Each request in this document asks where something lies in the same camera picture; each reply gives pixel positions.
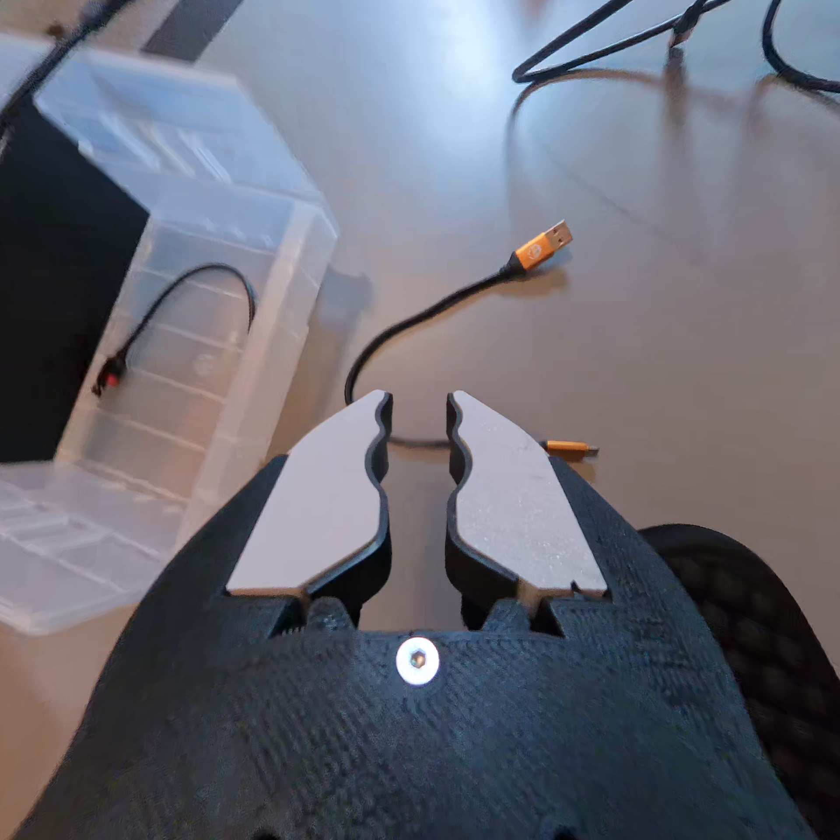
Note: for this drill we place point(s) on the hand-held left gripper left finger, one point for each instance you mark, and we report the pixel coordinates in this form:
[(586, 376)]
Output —
[(308, 518)]

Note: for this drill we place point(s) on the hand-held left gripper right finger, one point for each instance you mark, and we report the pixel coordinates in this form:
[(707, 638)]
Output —
[(525, 518)]

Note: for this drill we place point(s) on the clear plastic box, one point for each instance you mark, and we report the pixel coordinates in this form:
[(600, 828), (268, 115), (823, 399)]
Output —
[(216, 229)]

